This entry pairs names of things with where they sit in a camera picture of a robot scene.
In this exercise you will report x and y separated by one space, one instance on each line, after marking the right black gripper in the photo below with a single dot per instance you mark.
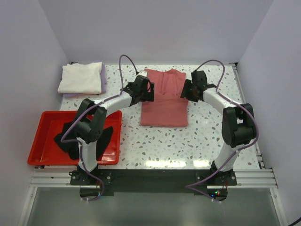
185 93

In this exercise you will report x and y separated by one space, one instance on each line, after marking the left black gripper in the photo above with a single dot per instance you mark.
148 96

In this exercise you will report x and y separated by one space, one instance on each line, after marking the pink t shirt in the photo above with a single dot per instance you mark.
168 108

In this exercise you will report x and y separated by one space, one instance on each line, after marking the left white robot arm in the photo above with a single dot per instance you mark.
91 116

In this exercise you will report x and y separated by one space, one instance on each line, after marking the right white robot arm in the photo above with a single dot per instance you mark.
238 127

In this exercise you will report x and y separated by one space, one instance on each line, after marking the folded lavender t shirt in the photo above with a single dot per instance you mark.
103 86

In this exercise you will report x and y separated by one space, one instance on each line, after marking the folded white t shirt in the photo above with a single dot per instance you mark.
81 79

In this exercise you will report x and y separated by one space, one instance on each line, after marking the red plastic bin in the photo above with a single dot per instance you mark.
46 152

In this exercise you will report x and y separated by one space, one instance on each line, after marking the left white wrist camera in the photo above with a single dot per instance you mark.
143 73

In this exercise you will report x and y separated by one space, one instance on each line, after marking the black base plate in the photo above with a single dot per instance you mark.
107 182

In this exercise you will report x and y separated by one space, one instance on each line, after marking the aluminium frame rail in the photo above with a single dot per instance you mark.
52 200

